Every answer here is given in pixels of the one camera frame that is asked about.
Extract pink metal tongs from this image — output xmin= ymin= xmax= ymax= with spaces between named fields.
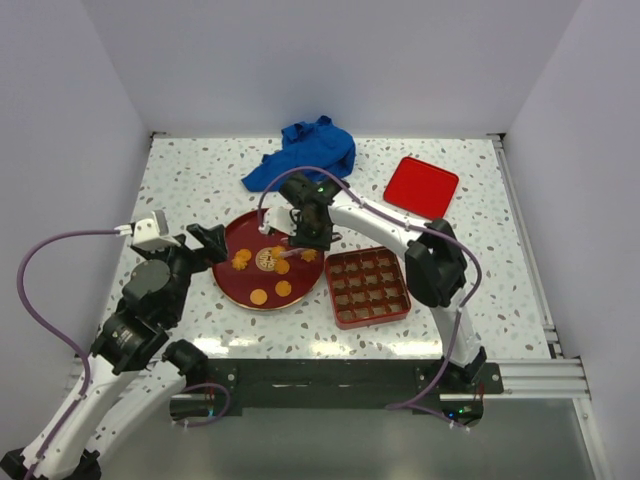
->
xmin=279 ymin=248 xmax=305 ymax=259

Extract round cookie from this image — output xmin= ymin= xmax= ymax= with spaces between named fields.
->
xmin=273 ymin=259 xmax=290 ymax=275
xmin=275 ymin=280 xmax=292 ymax=297
xmin=250 ymin=289 xmax=268 ymax=306

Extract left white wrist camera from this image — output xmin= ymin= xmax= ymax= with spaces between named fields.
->
xmin=131 ymin=210 xmax=171 ymax=251

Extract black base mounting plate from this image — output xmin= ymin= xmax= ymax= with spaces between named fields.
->
xmin=170 ymin=359 xmax=504 ymax=420

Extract blue crumpled cloth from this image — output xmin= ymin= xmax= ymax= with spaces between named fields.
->
xmin=241 ymin=115 xmax=356 ymax=192

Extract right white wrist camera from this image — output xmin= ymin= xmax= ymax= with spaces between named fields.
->
xmin=258 ymin=207 xmax=296 ymax=235

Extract flower cookie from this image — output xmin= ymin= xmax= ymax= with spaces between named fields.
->
xmin=271 ymin=245 xmax=286 ymax=260
xmin=300 ymin=249 xmax=318 ymax=263
xmin=231 ymin=248 xmax=252 ymax=271

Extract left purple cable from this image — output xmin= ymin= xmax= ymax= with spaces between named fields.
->
xmin=17 ymin=227 xmax=234 ymax=480

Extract red square box lid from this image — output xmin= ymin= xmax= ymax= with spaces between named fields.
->
xmin=383 ymin=157 xmax=459 ymax=220

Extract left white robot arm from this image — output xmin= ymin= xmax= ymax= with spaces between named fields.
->
xmin=1 ymin=218 xmax=228 ymax=479

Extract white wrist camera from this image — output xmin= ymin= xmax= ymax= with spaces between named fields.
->
xmin=258 ymin=207 xmax=296 ymax=235
xmin=131 ymin=210 xmax=171 ymax=251

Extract red compartment cookie box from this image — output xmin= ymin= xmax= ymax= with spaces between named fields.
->
xmin=325 ymin=247 xmax=411 ymax=330

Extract round dark red tray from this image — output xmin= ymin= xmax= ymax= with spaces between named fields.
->
xmin=212 ymin=211 xmax=324 ymax=310

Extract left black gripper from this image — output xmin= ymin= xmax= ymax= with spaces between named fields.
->
xmin=132 ymin=222 xmax=228 ymax=322

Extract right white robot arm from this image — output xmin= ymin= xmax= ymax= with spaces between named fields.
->
xmin=260 ymin=172 xmax=487 ymax=393

